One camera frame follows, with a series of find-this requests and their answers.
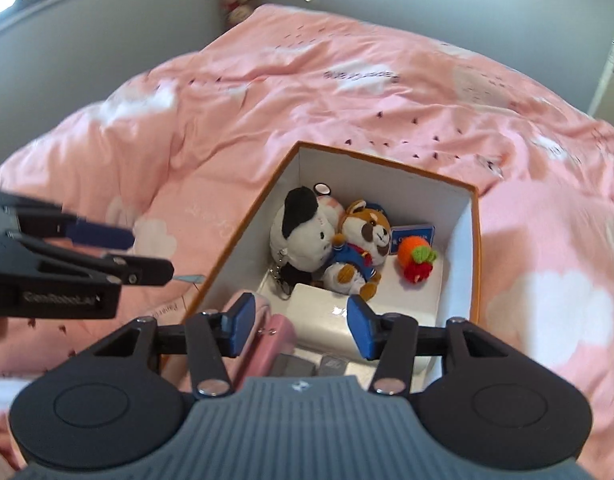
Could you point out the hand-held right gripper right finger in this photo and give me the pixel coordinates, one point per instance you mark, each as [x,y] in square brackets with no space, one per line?
[359,327]

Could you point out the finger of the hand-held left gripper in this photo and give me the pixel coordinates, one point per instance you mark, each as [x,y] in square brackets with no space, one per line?
[99,236]
[142,272]

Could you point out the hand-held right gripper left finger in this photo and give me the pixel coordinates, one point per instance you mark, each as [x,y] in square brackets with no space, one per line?
[242,322]

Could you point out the pink case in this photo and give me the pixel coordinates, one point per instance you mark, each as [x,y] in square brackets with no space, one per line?
[274,345]

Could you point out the cream white box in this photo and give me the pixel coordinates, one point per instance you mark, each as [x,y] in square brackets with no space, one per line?
[322,312]

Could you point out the dark grey box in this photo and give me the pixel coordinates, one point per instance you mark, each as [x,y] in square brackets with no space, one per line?
[333,365]
[292,366]

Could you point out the crocheted orange and red toy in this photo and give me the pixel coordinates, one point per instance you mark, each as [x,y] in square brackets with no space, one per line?
[412,252]

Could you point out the white plush dog striped hat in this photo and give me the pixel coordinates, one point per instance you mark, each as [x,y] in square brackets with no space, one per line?
[297,240]

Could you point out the brown plush animal blue outfit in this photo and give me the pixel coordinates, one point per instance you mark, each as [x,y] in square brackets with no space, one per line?
[367,225]

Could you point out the orange cardboard box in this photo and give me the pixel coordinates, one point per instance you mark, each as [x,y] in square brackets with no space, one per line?
[459,240]

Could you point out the light blue plastic piece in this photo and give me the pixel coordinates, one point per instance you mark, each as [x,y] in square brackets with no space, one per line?
[189,278]

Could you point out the pink printed blanket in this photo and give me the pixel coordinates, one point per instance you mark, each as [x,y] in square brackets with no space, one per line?
[387,85]

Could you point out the white door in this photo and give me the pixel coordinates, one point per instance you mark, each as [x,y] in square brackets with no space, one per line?
[612,90]

